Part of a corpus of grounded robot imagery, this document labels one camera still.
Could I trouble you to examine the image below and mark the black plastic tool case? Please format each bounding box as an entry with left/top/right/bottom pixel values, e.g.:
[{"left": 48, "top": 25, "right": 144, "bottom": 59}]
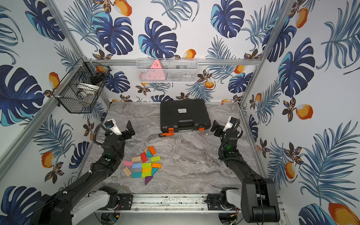
[{"left": 160, "top": 99, "right": 211, "bottom": 133}]

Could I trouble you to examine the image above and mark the yellow square block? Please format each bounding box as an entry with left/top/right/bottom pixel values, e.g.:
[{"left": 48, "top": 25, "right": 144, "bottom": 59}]
[{"left": 142, "top": 167, "right": 152, "bottom": 173}]

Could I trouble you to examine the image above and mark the black corner bracket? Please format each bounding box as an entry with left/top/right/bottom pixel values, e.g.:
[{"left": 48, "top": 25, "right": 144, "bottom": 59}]
[{"left": 100, "top": 112, "right": 107, "bottom": 122}]

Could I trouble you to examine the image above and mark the orange handled screwdriver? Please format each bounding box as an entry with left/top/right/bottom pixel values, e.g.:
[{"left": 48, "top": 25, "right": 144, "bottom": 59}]
[{"left": 158, "top": 131, "right": 190, "bottom": 138}]

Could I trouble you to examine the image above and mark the lime green lower block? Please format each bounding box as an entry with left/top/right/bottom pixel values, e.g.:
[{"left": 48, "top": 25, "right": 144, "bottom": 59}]
[{"left": 141, "top": 172, "right": 152, "bottom": 178}]

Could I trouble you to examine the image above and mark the teal rectangular block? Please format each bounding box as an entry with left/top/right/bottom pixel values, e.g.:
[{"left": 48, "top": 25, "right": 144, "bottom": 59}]
[{"left": 131, "top": 172, "right": 142, "bottom": 178}]

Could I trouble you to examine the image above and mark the lime green rectangular block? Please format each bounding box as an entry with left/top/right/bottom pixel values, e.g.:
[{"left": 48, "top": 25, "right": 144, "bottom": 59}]
[{"left": 151, "top": 156, "right": 161, "bottom": 163}]

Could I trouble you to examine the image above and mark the light blue rectangular block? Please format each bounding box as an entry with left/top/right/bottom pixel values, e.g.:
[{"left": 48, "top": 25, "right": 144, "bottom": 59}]
[{"left": 132, "top": 163, "right": 142, "bottom": 169}]

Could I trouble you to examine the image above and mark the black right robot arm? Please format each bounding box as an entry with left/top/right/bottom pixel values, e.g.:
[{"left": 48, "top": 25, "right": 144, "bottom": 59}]
[{"left": 211, "top": 117, "right": 280, "bottom": 223}]

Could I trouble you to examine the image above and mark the orange square block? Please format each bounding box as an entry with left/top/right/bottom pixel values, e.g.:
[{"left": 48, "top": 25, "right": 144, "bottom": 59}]
[{"left": 152, "top": 163, "right": 162, "bottom": 169}]

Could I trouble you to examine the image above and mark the purple triangle block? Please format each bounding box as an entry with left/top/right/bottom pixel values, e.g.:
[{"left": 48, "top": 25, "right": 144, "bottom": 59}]
[{"left": 145, "top": 176, "right": 153, "bottom": 185}]

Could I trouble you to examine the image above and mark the red rectangular block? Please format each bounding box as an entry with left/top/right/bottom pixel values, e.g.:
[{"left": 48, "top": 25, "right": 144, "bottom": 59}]
[{"left": 140, "top": 152, "right": 148, "bottom": 163}]

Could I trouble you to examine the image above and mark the teal small triangle block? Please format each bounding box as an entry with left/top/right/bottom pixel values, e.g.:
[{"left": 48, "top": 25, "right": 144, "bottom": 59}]
[{"left": 151, "top": 168, "right": 159, "bottom": 176}]

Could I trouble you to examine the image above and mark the black wire basket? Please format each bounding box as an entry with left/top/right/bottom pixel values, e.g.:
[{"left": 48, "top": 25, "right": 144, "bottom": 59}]
[{"left": 52, "top": 58, "right": 111, "bottom": 114}]

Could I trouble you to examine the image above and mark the natural wood rectangular block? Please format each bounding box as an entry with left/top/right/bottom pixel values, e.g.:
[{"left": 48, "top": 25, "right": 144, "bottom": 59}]
[{"left": 131, "top": 156, "right": 142, "bottom": 163}]

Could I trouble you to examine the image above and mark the natural wood slanted block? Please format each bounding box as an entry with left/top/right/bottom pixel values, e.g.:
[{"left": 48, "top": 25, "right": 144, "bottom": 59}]
[{"left": 123, "top": 167, "right": 132, "bottom": 177}]

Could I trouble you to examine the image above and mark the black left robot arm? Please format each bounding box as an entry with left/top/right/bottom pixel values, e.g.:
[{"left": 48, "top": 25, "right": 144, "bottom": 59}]
[{"left": 29, "top": 119, "right": 136, "bottom": 225}]

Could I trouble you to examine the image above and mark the orange rectangular block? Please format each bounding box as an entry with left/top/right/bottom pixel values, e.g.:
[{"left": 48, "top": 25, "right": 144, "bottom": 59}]
[{"left": 149, "top": 146, "right": 156, "bottom": 156}]

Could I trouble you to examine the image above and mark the pink triangle card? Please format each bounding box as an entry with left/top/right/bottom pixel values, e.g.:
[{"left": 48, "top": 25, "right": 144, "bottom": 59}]
[{"left": 144, "top": 59, "right": 166, "bottom": 81}]

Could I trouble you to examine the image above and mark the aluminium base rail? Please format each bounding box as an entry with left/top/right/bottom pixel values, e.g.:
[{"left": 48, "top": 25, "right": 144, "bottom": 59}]
[{"left": 95, "top": 193, "right": 282, "bottom": 213}]

